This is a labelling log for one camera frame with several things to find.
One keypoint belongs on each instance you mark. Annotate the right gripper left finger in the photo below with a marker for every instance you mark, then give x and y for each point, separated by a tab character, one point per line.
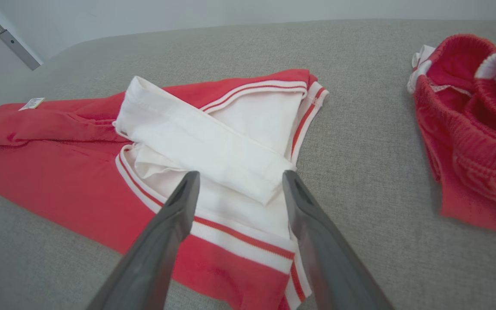
157	258

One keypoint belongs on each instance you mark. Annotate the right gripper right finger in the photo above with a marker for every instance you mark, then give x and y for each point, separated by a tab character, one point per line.
330	267

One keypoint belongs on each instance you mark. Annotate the red Bulls jersey shirt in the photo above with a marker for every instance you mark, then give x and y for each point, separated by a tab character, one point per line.
58	181

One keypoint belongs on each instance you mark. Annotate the grey metal frame bar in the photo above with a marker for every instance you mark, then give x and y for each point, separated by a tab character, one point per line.
17	49

